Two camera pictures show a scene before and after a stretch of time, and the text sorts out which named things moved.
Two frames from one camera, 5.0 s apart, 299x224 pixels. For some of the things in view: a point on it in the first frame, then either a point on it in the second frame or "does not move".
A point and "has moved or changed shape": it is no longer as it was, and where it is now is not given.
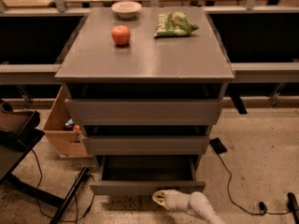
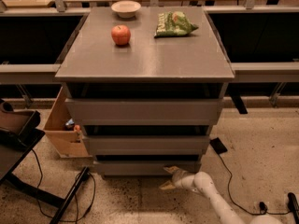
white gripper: [173, 202] → [177, 179]
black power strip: [292, 206] does not move
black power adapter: [218, 146] does not move
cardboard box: [64, 131] does not move
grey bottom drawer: [142, 175] has moved or changed shape
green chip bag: [173, 24] does not move
